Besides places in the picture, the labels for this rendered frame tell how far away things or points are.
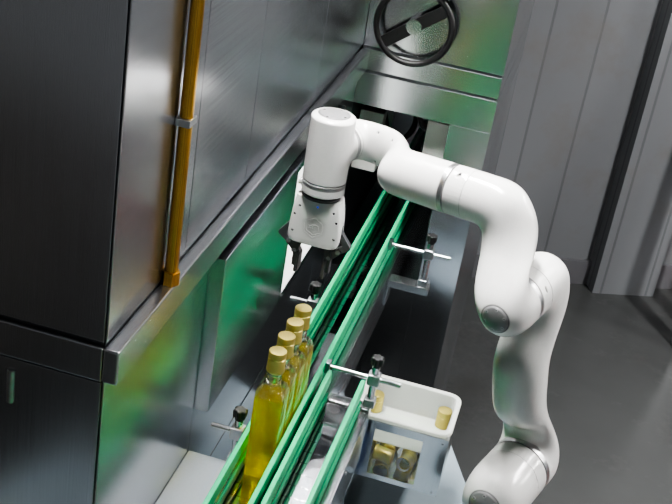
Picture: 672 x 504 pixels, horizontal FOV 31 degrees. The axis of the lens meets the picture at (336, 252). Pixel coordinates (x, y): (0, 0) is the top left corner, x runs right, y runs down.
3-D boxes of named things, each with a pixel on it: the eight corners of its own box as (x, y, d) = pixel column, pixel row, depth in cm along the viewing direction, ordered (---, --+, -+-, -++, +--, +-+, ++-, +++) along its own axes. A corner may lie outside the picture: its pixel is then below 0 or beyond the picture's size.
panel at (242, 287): (315, 225, 317) (334, 103, 302) (326, 227, 317) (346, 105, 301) (193, 408, 239) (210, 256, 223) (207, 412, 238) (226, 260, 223)
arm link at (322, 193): (294, 180, 227) (292, 195, 228) (340, 192, 226) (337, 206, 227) (307, 164, 234) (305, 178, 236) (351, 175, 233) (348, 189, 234)
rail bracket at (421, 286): (380, 295, 330) (394, 221, 319) (440, 310, 327) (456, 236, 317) (376, 303, 326) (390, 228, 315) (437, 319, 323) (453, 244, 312)
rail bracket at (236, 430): (210, 450, 245) (217, 396, 238) (243, 460, 243) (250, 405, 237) (203, 462, 241) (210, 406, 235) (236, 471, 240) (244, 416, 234)
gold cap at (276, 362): (270, 362, 232) (273, 343, 230) (287, 368, 231) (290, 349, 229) (262, 371, 229) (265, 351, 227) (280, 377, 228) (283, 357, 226)
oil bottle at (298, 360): (269, 426, 254) (282, 340, 244) (294, 434, 253) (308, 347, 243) (260, 441, 249) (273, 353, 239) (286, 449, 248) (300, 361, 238)
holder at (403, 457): (337, 423, 294) (347, 370, 287) (448, 454, 290) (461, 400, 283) (319, 463, 279) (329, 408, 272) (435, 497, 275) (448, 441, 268)
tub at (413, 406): (364, 401, 290) (370, 370, 286) (456, 426, 286) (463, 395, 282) (346, 441, 274) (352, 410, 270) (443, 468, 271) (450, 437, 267)
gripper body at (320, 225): (291, 189, 229) (283, 242, 234) (343, 202, 227) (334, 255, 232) (302, 174, 235) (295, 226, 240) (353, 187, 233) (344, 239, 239)
